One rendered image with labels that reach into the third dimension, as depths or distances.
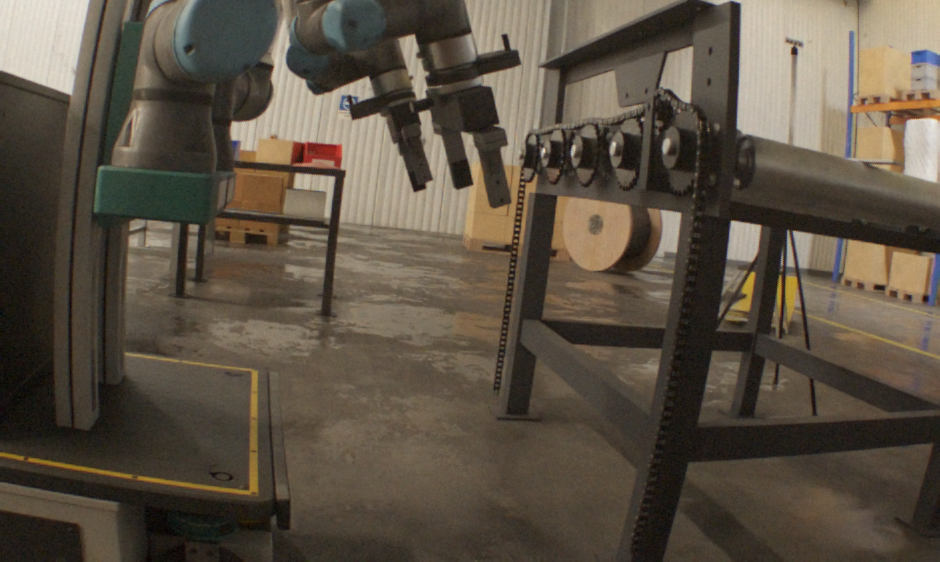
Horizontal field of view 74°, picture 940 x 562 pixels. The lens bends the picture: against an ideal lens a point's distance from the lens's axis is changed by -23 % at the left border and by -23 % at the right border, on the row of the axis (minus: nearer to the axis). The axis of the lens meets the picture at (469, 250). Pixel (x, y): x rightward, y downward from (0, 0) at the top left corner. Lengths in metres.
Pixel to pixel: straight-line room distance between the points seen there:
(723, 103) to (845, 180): 0.35
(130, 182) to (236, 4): 0.26
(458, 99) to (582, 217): 7.82
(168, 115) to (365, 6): 0.27
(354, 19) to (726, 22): 0.77
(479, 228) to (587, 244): 1.38
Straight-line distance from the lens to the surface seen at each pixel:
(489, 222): 9.33
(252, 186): 7.33
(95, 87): 1.11
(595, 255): 8.61
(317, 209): 4.18
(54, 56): 13.11
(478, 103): 0.99
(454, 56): 1.00
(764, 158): 1.48
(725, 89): 1.42
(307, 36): 1.06
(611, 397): 1.77
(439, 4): 0.99
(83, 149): 1.11
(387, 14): 0.95
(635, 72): 1.91
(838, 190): 1.60
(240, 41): 0.82
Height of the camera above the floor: 0.74
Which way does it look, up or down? 5 degrees down
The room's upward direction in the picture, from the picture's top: 7 degrees clockwise
